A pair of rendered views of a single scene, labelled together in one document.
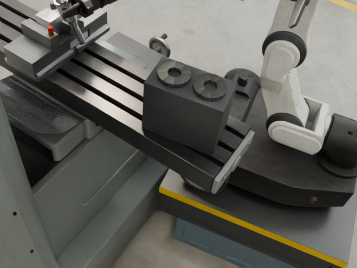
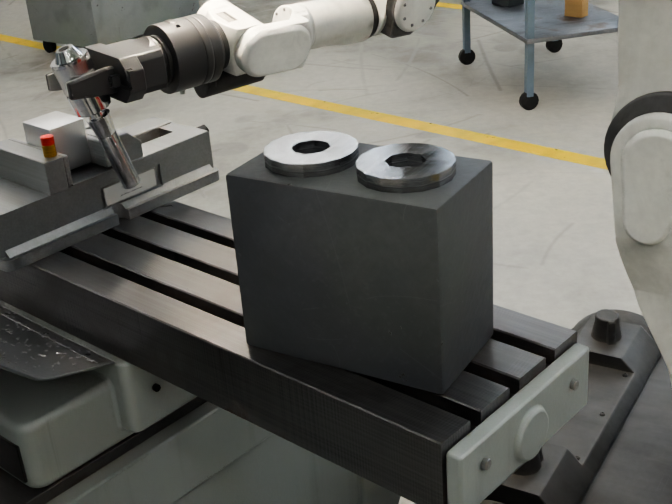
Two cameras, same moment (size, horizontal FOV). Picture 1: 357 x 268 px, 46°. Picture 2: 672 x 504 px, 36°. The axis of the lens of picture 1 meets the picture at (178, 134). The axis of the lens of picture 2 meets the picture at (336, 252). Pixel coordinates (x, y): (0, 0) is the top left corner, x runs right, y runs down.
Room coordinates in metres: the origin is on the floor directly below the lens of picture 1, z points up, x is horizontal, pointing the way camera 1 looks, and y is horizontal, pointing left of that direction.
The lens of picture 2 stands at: (-0.07, -0.25, 1.47)
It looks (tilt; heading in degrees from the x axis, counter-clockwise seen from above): 26 degrees down; 17
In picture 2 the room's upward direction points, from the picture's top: 4 degrees counter-clockwise
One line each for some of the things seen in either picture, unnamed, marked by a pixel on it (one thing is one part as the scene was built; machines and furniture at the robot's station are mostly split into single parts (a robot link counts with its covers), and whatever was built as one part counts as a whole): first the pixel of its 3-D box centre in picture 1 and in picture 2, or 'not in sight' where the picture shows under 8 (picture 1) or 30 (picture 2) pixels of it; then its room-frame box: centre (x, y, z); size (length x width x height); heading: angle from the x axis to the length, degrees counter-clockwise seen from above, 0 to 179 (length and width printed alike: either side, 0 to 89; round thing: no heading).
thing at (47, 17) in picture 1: (49, 22); (57, 142); (1.05, 0.45, 1.03); 0.06 x 0.05 x 0.06; 63
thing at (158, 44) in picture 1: (154, 52); not in sight; (1.46, 0.16, 0.63); 0.16 x 0.12 x 0.12; 154
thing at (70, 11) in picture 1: (72, 12); (93, 85); (1.00, 0.35, 1.12); 0.06 x 0.02 x 0.03; 144
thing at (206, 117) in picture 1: (187, 105); (363, 250); (0.80, -0.01, 1.03); 0.22 x 0.12 x 0.20; 74
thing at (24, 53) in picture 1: (58, 31); (83, 171); (1.08, 0.44, 0.98); 0.35 x 0.15 x 0.11; 153
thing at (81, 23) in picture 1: (62, 18); (94, 140); (1.10, 0.43, 1.02); 0.12 x 0.06 x 0.04; 63
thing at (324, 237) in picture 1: (260, 184); not in sight; (1.14, -0.42, 0.20); 0.78 x 0.68 x 0.40; 75
